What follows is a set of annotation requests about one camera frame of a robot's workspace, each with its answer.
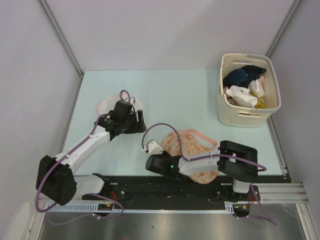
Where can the white pink plastic bag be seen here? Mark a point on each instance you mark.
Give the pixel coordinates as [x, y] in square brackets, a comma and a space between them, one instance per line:
[256, 87]

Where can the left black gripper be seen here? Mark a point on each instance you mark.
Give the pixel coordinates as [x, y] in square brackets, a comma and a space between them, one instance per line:
[139, 126]

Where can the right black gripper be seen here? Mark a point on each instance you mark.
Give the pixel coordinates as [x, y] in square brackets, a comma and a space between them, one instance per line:
[164, 153]

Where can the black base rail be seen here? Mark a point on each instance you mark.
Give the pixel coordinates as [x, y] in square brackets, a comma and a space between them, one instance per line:
[159, 191]

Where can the dark navy garment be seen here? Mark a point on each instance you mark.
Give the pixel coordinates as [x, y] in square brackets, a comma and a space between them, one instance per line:
[242, 77]

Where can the white slotted cable duct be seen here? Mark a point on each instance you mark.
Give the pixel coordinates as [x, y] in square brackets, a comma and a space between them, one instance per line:
[105, 207]

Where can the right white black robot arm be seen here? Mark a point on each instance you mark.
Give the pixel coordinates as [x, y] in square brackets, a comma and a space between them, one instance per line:
[240, 162]

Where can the floral orange bra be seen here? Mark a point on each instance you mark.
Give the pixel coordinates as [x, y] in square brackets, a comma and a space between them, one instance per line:
[193, 143]

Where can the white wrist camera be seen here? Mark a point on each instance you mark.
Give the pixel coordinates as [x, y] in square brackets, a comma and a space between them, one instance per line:
[137, 104]
[153, 148]

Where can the yellow garment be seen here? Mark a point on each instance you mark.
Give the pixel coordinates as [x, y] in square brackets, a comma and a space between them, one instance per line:
[260, 104]

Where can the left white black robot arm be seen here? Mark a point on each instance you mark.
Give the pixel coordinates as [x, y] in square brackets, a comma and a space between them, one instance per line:
[56, 175]

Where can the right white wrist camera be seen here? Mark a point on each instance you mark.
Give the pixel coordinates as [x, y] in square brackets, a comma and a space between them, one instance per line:
[153, 148]

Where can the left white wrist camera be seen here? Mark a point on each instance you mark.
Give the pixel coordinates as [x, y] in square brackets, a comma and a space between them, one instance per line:
[137, 104]

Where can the cream plastic laundry basket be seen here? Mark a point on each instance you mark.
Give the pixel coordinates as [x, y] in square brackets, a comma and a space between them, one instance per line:
[229, 113]

